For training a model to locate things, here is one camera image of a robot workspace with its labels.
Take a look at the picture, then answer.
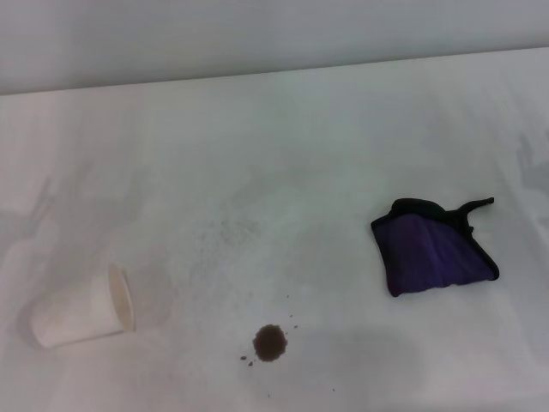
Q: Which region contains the dark brown liquid stain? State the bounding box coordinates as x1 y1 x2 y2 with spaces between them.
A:
238 324 289 367

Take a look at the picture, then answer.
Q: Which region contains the white paper cup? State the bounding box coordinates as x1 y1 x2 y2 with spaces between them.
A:
29 263 137 349

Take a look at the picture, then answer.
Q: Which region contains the purple rag with black trim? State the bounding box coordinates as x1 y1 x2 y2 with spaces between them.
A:
370 197 501 299

